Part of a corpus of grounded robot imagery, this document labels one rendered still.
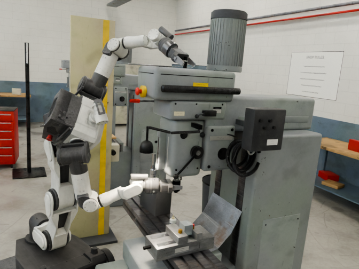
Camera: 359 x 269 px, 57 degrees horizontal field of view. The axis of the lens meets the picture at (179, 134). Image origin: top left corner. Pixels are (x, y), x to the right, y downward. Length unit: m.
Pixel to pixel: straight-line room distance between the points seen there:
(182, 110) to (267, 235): 0.94
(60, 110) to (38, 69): 8.82
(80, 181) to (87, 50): 1.82
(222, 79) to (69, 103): 0.82
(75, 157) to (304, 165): 1.32
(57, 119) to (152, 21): 9.85
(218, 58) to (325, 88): 4.81
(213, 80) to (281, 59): 5.67
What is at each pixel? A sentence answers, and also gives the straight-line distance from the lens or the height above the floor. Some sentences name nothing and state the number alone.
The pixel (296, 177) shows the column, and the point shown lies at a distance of 2.11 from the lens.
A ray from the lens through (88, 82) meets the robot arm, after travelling 1.96.
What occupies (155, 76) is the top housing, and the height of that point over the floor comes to 1.85.
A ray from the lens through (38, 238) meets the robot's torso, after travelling 2.51.
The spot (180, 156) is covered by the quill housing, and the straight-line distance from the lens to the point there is 1.74.
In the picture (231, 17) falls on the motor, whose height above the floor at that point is 2.17.
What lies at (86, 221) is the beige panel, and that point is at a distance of 3.76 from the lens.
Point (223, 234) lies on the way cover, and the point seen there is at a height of 0.94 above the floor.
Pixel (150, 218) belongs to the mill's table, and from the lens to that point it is 2.20.
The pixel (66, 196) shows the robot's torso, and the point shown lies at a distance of 2.23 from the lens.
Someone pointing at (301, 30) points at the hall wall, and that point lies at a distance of 7.08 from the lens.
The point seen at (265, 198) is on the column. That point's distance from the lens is 1.99.
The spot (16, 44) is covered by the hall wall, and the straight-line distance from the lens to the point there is 10.59.
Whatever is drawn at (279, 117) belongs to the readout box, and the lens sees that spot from 1.70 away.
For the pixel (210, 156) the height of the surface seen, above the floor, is 1.43.
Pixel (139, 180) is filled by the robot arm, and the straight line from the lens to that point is 1.86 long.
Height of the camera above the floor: 1.89
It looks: 11 degrees down
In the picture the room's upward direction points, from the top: 4 degrees clockwise
